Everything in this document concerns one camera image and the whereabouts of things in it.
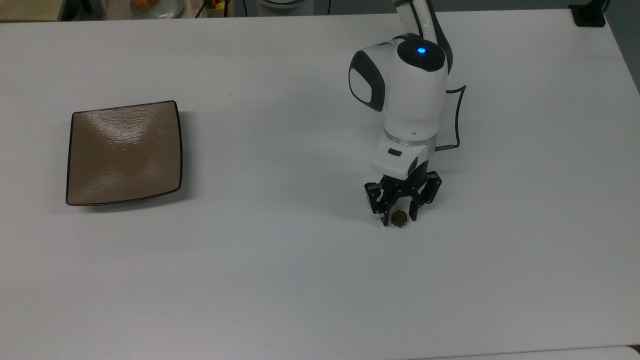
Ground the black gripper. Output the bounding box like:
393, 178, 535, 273
364, 159, 443, 227

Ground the box of toy fruit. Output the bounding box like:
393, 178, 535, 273
203, 0, 234, 19

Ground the square brown ceramic plate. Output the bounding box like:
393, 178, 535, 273
65, 100, 184, 207

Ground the white round bowl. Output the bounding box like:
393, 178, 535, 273
257, 0, 316, 10

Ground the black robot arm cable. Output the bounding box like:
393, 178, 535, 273
434, 85, 468, 152

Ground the white plate with orange food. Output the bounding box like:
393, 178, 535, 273
130, 0, 186, 20

